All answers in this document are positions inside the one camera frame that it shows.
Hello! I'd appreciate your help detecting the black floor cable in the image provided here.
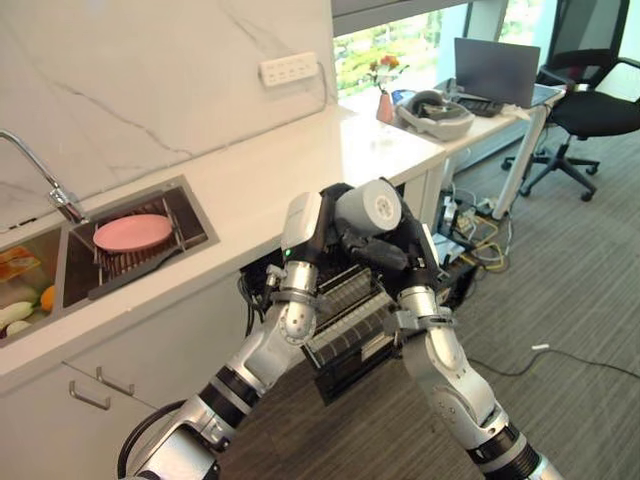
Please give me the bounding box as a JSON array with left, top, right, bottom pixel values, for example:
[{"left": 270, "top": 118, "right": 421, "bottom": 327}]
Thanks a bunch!
[{"left": 467, "top": 347, "right": 640, "bottom": 377}]

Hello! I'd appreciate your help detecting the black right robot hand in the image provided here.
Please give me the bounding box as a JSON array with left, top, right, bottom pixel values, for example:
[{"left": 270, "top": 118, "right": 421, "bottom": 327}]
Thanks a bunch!
[{"left": 339, "top": 191, "right": 443, "bottom": 281}]

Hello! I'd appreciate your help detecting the white power strip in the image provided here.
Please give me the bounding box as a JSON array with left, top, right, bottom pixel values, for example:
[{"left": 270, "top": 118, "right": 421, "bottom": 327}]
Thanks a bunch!
[{"left": 257, "top": 50, "right": 321, "bottom": 89}]

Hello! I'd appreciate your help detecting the black dishwasher rack drawer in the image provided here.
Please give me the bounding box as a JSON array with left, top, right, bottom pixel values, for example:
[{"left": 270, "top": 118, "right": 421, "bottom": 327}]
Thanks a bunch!
[{"left": 299, "top": 265, "right": 407, "bottom": 406}]

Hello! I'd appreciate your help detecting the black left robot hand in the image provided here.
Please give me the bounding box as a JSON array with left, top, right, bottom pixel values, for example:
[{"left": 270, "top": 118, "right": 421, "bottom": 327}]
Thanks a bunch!
[{"left": 280, "top": 183, "right": 353, "bottom": 265}]

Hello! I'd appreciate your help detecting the silver cabinet handle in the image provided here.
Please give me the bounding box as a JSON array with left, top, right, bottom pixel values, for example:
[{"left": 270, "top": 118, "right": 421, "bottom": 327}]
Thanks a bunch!
[
  {"left": 95, "top": 366, "right": 136, "bottom": 398},
  {"left": 68, "top": 379, "right": 112, "bottom": 411}
]

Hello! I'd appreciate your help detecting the black office chair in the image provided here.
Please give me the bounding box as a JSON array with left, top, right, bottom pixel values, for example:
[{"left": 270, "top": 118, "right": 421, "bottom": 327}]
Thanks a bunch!
[{"left": 501, "top": 48, "right": 640, "bottom": 202}]

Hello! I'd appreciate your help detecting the chrome faucet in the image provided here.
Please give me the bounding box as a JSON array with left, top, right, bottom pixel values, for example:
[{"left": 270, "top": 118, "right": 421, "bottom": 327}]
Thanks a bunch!
[{"left": 0, "top": 129, "right": 90, "bottom": 224}]

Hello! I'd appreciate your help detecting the dark sink drying rack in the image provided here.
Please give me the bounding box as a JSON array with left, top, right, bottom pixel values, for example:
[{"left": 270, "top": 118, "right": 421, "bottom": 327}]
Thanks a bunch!
[{"left": 87, "top": 197, "right": 188, "bottom": 300}]

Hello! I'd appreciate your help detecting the white vegetable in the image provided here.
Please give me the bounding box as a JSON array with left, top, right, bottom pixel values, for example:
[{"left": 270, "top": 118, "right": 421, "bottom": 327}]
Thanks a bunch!
[{"left": 0, "top": 300, "right": 36, "bottom": 326}]

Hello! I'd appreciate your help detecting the white power strip cord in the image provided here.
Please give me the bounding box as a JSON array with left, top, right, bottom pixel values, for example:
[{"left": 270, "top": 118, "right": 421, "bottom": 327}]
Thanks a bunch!
[{"left": 314, "top": 60, "right": 335, "bottom": 112}]

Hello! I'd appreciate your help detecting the black electronics box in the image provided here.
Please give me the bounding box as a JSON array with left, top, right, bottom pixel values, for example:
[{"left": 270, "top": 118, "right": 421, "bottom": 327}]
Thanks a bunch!
[{"left": 433, "top": 232, "right": 482, "bottom": 312}]

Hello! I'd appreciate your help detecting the stainless steel sink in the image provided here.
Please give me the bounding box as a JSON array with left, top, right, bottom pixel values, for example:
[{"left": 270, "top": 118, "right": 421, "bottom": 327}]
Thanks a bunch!
[{"left": 0, "top": 175, "right": 221, "bottom": 347}]

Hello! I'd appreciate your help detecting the white kitchen cabinet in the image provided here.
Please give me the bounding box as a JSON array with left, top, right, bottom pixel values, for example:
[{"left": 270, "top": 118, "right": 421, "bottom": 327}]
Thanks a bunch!
[{"left": 0, "top": 159, "right": 447, "bottom": 480}]

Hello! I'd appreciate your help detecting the grey laptop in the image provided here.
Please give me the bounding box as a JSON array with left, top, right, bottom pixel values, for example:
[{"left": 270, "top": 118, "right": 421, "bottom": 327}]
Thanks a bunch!
[{"left": 452, "top": 36, "right": 565, "bottom": 118}]

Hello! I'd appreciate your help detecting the white VR headset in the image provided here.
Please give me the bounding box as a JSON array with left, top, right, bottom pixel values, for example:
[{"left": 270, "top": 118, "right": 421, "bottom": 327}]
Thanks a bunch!
[{"left": 396, "top": 90, "right": 476, "bottom": 140}]

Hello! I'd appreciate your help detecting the pink plate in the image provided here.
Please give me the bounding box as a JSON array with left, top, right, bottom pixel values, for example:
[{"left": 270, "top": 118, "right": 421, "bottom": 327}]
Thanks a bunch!
[{"left": 92, "top": 213, "right": 172, "bottom": 253}]

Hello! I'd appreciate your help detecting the yellow cable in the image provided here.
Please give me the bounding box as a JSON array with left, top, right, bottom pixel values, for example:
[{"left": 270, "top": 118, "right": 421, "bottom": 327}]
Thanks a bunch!
[{"left": 459, "top": 217, "right": 512, "bottom": 274}]

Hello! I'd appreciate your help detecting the white desk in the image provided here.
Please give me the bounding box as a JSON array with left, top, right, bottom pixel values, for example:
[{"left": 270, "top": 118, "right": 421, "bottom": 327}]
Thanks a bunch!
[{"left": 437, "top": 79, "right": 568, "bottom": 220}]

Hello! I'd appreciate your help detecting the pink flower vase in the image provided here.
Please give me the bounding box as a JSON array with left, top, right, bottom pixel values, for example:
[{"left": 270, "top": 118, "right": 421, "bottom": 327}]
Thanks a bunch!
[{"left": 365, "top": 53, "right": 410, "bottom": 123}]

